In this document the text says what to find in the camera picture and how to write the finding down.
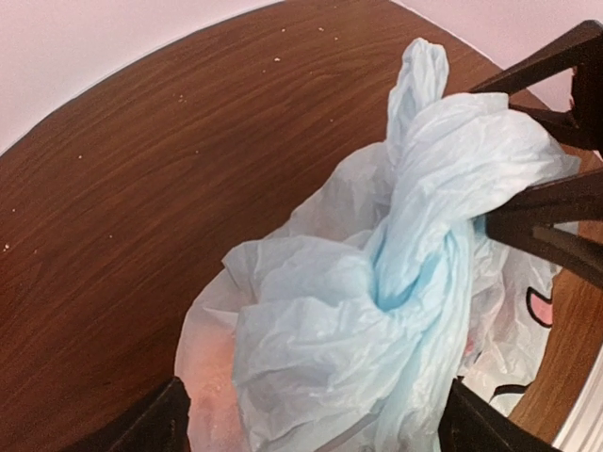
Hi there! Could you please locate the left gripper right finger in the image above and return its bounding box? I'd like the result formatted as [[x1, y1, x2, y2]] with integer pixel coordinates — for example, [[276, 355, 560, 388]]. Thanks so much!
[[438, 379, 556, 452]]

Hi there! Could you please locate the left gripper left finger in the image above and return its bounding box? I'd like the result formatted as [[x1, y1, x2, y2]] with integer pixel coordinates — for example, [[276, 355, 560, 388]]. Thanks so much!
[[65, 377, 190, 452]]

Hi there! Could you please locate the light blue printed plastic bag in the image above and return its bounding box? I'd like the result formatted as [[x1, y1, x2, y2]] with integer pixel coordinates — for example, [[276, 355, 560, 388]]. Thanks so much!
[[175, 39, 579, 451]]

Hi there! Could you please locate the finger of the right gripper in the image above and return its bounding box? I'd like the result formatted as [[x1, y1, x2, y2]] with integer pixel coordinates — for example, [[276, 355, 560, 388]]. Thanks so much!
[[485, 169, 602, 287], [468, 20, 603, 152]]

